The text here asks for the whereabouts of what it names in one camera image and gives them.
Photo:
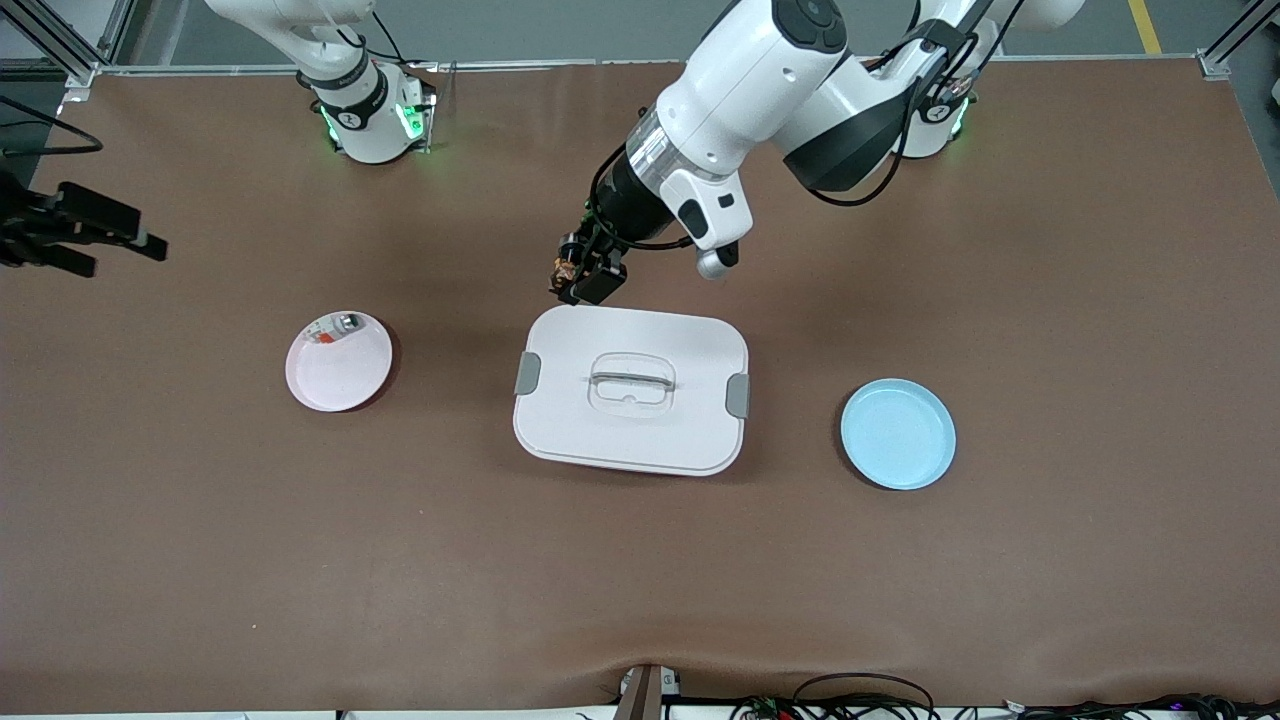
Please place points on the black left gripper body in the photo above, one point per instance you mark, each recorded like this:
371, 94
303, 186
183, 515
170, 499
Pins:
627, 208

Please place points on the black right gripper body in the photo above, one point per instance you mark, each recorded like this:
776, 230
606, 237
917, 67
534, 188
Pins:
40, 228

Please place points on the orange and black push-button switch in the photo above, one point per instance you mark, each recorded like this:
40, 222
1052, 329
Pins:
565, 272

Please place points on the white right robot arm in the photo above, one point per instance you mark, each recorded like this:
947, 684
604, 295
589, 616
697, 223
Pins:
365, 110

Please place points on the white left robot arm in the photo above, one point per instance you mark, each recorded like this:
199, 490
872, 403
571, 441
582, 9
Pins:
740, 90

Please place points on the grey box latch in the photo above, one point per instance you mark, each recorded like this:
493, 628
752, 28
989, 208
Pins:
527, 373
738, 396

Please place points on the white lidded storage box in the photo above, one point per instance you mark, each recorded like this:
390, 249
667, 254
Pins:
630, 440

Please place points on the pink plate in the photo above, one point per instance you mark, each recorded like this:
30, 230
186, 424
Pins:
335, 380

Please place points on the light blue plate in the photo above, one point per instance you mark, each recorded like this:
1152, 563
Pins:
898, 435

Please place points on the aluminium frame profile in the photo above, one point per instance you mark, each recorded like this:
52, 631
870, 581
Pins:
70, 62
1213, 65

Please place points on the aluminium table edge rail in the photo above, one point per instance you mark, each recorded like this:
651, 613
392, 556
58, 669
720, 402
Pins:
500, 64

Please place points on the white and red breaker switch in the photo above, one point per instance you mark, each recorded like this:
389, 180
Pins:
335, 326

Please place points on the metal table edge bracket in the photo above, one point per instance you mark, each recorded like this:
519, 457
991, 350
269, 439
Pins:
645, 695

